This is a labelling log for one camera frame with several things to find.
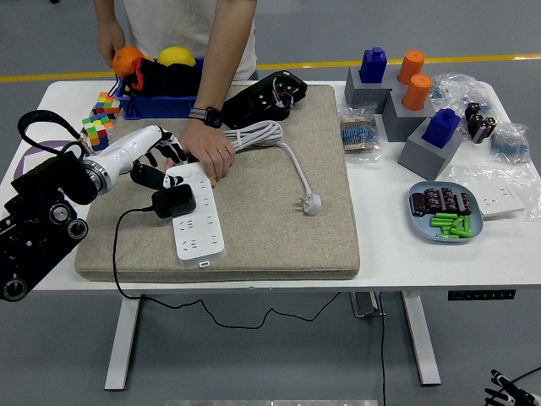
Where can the person's left hand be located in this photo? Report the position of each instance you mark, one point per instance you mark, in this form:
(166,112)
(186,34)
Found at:
(211,148)

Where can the person's right hand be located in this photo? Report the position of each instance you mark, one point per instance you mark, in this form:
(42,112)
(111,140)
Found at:
(110,40)

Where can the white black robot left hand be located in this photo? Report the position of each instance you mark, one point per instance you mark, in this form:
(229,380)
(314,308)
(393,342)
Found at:
(127,150)

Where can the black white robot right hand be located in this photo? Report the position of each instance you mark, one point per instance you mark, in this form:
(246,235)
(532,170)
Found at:
(509,393)

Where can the black plug adapter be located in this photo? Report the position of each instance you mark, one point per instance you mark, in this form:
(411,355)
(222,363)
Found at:
(175,201)

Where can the white power strip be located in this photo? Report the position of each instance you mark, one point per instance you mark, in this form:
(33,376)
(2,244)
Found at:
(198,237)

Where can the person's right forearm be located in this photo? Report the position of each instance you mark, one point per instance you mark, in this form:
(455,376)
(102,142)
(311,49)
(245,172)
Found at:
(107,12)

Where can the person's left forearm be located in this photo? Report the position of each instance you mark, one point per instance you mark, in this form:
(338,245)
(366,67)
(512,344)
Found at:
(224,55)

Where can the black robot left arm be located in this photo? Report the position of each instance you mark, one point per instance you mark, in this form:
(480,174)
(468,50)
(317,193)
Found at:
(46,186)

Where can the orange fruit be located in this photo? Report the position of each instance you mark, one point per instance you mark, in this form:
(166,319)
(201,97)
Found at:
(129,61)

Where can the black wristwatch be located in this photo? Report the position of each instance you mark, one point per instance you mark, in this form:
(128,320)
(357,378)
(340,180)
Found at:
(211,116)

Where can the blue plastic bin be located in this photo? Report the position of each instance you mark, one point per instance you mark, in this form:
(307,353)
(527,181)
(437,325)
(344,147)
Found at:
(160,109)

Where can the yellow lemon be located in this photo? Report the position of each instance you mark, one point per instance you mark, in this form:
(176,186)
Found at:
(177,56)

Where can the person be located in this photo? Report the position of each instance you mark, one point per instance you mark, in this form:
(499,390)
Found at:
(181,21)

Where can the black pouch with red trim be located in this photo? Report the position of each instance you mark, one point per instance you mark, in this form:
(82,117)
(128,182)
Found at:
(173,81)

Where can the black table control panel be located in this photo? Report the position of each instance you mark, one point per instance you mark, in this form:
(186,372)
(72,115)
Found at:
(482,294)

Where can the white table leg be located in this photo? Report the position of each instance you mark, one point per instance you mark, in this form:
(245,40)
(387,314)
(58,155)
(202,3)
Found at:
(122,347)
(422,338)

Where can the grey-brown mat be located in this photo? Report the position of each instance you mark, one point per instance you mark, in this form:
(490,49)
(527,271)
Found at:
(274,237)

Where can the bag of striped resistors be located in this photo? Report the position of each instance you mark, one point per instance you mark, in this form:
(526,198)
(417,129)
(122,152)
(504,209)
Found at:
(360,135)

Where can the grey block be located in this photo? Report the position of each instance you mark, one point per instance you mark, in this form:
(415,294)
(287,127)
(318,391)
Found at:
(362,95)
(421,160)
(400,124)

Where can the green battery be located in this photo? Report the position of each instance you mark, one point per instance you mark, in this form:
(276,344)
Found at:
(442,221)
(468,224)
(449,235)
(445,216)
(462,232)
(457,222)

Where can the blue peg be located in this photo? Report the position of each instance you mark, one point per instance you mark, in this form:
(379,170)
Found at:
(373,67)
(440,129)

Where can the blue-grey plate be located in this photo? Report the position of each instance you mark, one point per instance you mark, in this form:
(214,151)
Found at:
(421,228)

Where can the dark brown capacitor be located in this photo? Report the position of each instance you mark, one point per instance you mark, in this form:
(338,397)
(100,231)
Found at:
(418,204)
(449,199)
(464,203)
(433,199)

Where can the orange cylinder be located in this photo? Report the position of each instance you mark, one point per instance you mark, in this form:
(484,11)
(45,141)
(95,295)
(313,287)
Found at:
(412,67)
(418,93)

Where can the clear plastic bag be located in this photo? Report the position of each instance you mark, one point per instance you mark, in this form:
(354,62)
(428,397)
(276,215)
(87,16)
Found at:
(467,175)

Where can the clear bag of blue resistors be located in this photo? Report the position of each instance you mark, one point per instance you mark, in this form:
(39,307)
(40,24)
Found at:
(459,91)
(510,146)

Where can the black capacitor bundle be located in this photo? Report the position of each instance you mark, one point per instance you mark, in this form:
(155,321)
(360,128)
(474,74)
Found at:
(480,124)

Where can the metal bracket under table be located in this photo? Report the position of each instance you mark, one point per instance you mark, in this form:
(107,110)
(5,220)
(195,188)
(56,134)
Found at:
(367,306)

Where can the white wall socket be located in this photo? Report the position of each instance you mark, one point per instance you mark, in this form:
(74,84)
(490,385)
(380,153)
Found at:
(501,202)

